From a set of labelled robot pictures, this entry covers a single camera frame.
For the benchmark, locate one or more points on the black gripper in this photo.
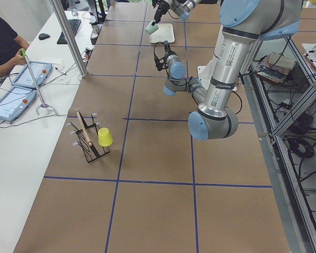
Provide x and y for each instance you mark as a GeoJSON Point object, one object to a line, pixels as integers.
{"type": "Point", "coordinates": [167, 50]}
{"type": "Point", "coordinates": [161, 6]}

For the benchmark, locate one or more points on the pale green plastic cup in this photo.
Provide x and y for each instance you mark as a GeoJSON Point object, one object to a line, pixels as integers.
{"type": "Point", "coordinates": [151, 28]}

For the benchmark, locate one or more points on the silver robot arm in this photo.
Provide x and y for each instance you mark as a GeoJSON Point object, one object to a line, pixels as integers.
{"type": "Point", "coordinates": [244, 22]}
{"type": "Point", "coordinates": [182, 10]}

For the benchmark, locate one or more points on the cream bear tray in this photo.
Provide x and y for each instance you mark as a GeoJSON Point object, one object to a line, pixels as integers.
{"type": "Point", "coordinates": [164, 32]}

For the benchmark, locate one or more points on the metal cup on desk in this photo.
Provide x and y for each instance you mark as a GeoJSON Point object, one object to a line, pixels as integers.
{"type": "Point", "coordinates": [95, 31]}

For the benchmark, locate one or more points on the yellow plastic cup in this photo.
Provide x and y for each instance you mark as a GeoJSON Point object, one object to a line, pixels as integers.
{"type": "Point", "coordinates": [104, 137]}

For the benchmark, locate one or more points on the upper orange black connector box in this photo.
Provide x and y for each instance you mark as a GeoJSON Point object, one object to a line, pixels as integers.
{"type": "Point", "coordinates": [88, 53]}

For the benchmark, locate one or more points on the stack of books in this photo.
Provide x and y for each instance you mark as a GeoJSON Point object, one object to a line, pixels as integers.
{"type": "Point", "coordinates": [275, 67]}

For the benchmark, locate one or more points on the black computer mouse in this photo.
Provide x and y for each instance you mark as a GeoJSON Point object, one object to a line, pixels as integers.
{"type": "Point", "coordinates": [43, 36]}

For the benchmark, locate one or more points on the seated person black shirt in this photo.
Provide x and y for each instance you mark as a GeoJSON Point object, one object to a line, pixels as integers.
{"type": "Point", "coordinates": [11, 45]}

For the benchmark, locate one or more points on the lower teach pendant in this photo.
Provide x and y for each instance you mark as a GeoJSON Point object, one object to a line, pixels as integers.
{"type": "Point", "coordinates": [15, 102]}

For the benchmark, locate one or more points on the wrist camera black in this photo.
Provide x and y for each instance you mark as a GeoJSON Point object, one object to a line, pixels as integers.
{"type": "Point", "coordinates": [159, 62]}

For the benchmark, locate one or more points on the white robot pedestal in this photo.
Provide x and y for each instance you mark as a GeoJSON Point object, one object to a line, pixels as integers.
{"type": "Point", "coordinates": [205, 72]}

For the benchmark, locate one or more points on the aluminium frame post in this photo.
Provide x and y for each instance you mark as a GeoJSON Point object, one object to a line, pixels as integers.
{"type": "Point", "coordinates": [71, 42]}

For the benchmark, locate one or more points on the black wire cup rack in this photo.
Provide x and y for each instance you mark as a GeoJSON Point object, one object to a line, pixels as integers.
{"type": "Point", "coordinates": [82, 132]}

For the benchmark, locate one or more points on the aluminium side frame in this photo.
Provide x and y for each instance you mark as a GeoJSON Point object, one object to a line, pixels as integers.
{"type": "Point", "coordinates": [286, 112]}

